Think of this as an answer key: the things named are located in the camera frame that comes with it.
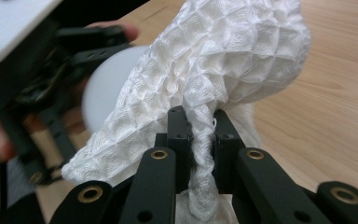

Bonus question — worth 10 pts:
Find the white cylinder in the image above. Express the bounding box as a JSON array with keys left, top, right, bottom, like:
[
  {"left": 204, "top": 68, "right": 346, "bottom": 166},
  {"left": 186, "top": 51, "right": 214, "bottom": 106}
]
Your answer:
[{"left": 80, "top": 45, "right": 152, "bottom": 134}]

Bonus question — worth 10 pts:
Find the white waffle cloth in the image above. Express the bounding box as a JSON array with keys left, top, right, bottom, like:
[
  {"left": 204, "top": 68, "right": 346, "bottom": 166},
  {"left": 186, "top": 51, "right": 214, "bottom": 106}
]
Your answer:
[{"left": 61, "top": 0, "right": 312, "bottom": 224}]

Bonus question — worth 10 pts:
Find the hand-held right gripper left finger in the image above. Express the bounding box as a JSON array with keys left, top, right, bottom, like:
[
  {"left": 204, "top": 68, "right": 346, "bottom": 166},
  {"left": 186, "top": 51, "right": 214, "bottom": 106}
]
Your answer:
[{"left": 154, "top": 105, "right": 196, "bottom": 195}]

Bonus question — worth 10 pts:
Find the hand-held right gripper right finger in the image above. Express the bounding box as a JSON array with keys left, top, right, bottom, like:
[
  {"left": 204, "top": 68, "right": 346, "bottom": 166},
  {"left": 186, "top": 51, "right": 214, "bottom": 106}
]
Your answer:
[{"left": 212, "top": 108, "right": 247, "bottom": 194}]

